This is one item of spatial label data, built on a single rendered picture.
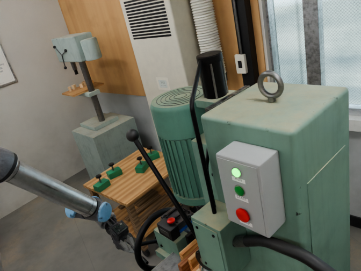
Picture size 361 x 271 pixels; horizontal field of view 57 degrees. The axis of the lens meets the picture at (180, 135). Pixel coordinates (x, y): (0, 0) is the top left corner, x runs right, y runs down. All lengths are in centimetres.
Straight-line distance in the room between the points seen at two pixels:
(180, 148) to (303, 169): 36
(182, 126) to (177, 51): 157
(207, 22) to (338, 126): 171
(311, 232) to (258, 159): 22
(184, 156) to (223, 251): 27
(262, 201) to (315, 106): 20
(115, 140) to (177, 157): 235
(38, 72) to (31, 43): 30
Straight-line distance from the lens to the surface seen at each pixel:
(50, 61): 396
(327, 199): 76
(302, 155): 62
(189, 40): 244
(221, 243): 75
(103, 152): 319
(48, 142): 400
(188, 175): 91
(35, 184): 134
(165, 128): 86
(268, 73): 69
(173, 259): 127
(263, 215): 63
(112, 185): 259
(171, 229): 122
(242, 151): 61
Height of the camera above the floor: 178
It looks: 24 degrees down
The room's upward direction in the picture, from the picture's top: 14 degrees counter-clockwise
